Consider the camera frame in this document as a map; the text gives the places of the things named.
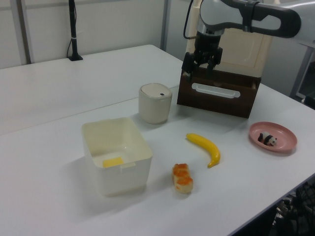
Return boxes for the black mesh chair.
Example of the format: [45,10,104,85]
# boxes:
[272,176,315,236]

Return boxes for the white plastic box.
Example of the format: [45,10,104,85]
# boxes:
[81,117,154,197]

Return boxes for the white drawer handle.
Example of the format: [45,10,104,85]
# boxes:
[191,83,241,99]

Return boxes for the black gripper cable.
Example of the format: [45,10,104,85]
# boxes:
[183,0,198,40]

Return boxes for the pink plate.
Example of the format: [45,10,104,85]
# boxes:
[248,121,298,156]

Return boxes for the dark brown wooden drawer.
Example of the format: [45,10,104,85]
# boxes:
[177,65,261,119]

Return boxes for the yellow banana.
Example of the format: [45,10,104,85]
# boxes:
[186,133,221,169]

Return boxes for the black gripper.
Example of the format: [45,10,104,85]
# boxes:
[182,31,223,83]

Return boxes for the white lidded trash bin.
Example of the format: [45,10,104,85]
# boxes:
[138,83,173,124]

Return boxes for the black camera pole with base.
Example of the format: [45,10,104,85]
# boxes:
[67,0,84,61]

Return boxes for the cream plastic storage cabinet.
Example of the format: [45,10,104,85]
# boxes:
[186,0,273,78]

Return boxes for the yellow cube block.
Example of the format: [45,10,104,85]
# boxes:
[102,156,125,169]

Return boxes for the panda toy figure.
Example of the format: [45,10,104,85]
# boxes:
[257,132,278,148]

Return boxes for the orange glazed bread toy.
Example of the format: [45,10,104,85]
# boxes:
[171,163,194,194]

